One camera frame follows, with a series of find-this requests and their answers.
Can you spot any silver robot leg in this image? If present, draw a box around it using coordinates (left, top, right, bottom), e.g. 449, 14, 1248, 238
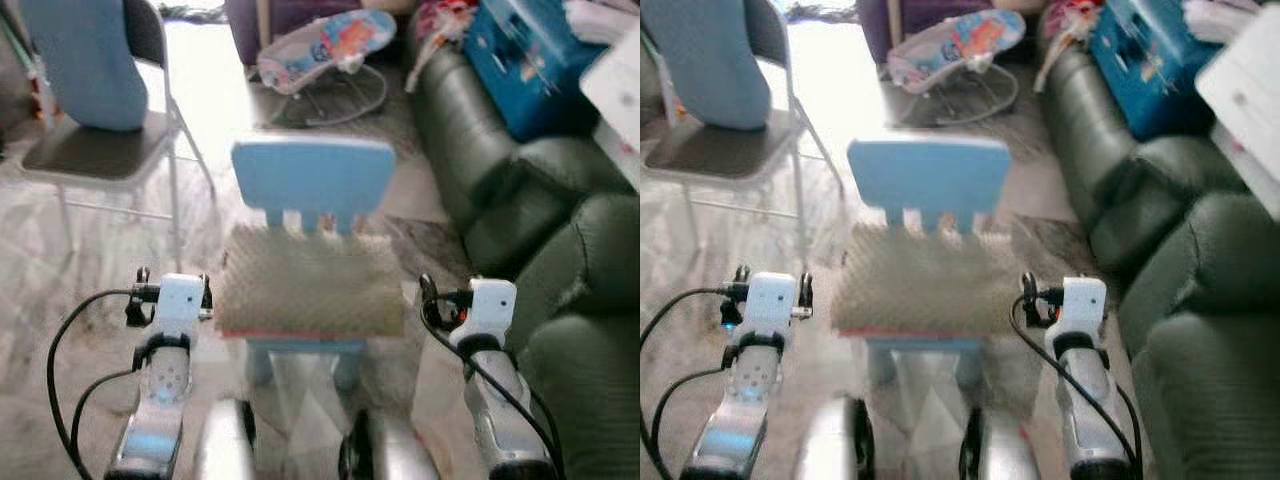
338, 408, 431, 480
958, 408, 1051, 480
795, 398, 873, 480
195, 398, 259, 480

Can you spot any grey metal folding chair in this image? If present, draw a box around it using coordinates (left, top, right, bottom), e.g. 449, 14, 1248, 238
20, 0, 221, 271
640, 0, 846, 266

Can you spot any blue box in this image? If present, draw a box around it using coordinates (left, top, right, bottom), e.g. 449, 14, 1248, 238
1090, 0, 1226, 141
463, 0, 606, 143

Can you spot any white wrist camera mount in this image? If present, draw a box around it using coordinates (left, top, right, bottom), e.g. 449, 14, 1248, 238
745, 272, 801, 341
152, 273, 208, 341
462, 279, 518, 346
1050, 277, 1109, 346

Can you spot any blue cushion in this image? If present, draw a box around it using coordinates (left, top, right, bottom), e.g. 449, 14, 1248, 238
640, 0, 773, 133
18, 0, 149, 133

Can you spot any beige textured pillow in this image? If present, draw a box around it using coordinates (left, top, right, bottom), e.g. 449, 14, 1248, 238
215, 225, 406, 339
830, 222, 1019, 337

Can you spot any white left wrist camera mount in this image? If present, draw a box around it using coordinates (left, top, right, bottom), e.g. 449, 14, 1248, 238
745, 272, 801, 341
152, 273, 208, 341

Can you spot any colourful baby bouncer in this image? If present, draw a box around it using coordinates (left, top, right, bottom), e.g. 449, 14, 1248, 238
887, 10, 1026, 126
257, 10, 398, 129

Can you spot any red and white cloth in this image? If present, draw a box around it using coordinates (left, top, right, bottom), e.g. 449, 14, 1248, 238
1035, 0, 1101, 91
405, 0, 479, 91

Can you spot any white flat board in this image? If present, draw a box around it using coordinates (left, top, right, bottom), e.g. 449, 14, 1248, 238
580, 28, 641, 151
1195, 5, 1280, 221

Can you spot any silver left robot leg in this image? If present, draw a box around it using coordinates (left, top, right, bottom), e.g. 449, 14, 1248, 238
195, 398, 259, 480
795, 398, 873, 480

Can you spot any light blue child chair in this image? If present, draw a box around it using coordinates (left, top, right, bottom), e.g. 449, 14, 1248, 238
230, 137, 399, 396
847, 135, 1013, 391

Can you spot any dark green leather sofa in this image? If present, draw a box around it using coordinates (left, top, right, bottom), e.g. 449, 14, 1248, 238
410, 40, 641, 480
1040, 40, 1280, 480

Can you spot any short black left arm cable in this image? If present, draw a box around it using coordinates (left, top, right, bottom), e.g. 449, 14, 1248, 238
650, 368, 739, 479
70, 368, 143, 479

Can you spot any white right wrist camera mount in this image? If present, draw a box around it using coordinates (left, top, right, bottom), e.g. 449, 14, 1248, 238
462, 279, 518, 346
1050, 277, 1109, 346

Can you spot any long black left arm cable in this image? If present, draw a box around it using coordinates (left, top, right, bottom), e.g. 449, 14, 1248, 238
46, 288, 141, 480
640, 288, 729, 480

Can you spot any silver right robot leg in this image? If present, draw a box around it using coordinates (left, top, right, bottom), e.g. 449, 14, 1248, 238
958, 408, 1051, 480
338, 408, 431, 480

